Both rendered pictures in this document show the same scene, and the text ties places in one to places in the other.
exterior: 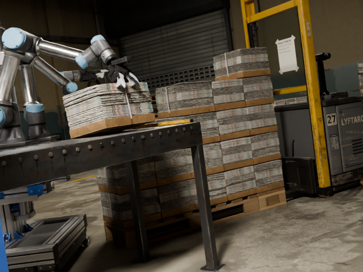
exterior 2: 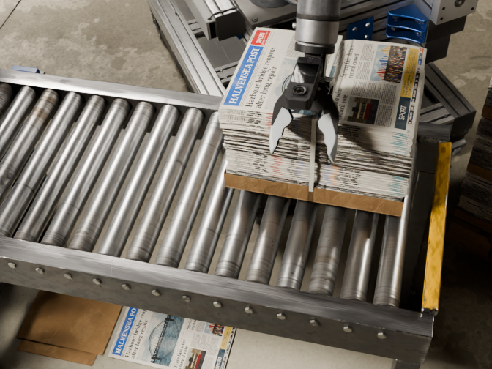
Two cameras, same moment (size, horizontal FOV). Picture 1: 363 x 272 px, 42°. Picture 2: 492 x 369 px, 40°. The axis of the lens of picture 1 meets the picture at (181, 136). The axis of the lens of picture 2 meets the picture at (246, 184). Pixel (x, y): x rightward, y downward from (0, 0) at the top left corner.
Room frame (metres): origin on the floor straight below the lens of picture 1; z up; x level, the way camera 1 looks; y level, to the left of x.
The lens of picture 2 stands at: (2.08, -0.53, 1.98)
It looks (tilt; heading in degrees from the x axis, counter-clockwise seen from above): 51 degrees down; 71
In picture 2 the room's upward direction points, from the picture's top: 6 degrees counter-clockwise
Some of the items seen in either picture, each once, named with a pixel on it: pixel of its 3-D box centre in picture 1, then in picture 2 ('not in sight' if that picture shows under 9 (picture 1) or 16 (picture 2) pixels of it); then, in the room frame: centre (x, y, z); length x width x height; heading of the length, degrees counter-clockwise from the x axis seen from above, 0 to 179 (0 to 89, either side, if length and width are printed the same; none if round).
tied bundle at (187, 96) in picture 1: (183, 100); not in sight; (3.63, -0.06, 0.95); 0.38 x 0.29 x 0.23; 32
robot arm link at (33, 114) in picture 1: (35, 113); not in sight; (3.22, 0.96, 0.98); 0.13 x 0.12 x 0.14; 24
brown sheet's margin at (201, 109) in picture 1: (185, 111); not in sight; (3.62, -0.06, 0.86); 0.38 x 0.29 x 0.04; 32
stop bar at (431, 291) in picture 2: (161, 124); (438, 220); (2.70, 0.10, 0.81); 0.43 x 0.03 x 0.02; 53
